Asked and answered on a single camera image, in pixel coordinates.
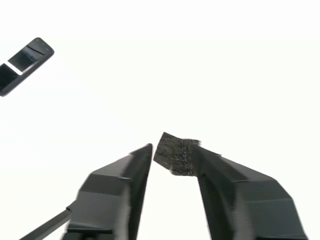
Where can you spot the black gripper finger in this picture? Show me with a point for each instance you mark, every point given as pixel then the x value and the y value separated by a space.
pixel 107 200
pixel 250 207

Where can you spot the black foam cube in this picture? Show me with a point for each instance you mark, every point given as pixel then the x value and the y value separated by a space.
pixel 172 155

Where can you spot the black rectangular device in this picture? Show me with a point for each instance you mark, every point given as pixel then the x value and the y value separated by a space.
pixel 25 67

